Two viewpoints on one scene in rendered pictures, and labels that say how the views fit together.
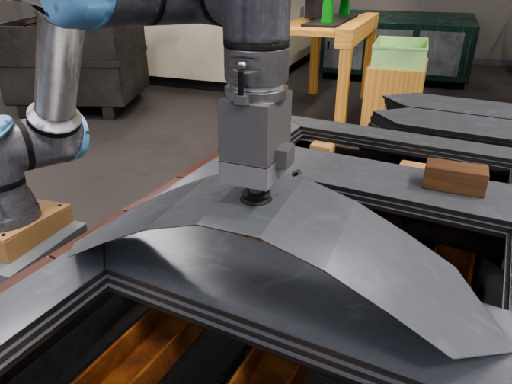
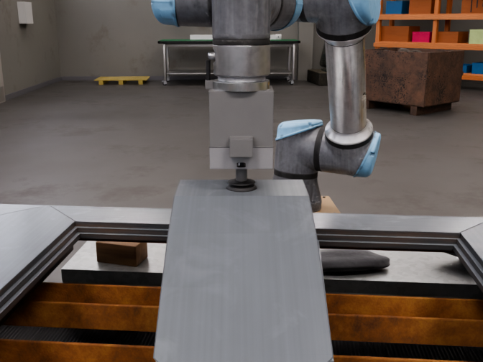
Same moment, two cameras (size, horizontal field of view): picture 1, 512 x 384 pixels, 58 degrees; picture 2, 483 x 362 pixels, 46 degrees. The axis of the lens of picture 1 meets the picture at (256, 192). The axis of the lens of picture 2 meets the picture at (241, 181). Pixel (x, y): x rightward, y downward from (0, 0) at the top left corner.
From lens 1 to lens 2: 0.74 m
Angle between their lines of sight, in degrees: 63
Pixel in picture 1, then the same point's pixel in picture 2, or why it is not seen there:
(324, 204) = (274, 215)
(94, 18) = (167, 17)
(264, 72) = (217, 63)
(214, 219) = (191, 182)
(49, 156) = (331, 163)
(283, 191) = (266, 192)
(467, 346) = not seen: outside the picture
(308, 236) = (207, 217)
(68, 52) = (339, 69)
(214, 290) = not seen: hidden behind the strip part
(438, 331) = (180, 340)
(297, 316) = not seen: hidden behind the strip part
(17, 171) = (303, 165)
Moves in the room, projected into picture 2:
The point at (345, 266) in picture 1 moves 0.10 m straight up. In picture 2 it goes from (191, 246) to (189, 164)
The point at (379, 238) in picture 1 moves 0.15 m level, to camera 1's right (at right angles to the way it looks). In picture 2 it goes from (274, 264) to (346, 328)
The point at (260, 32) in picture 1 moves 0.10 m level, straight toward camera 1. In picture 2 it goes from (215, 29) to (136, 29)
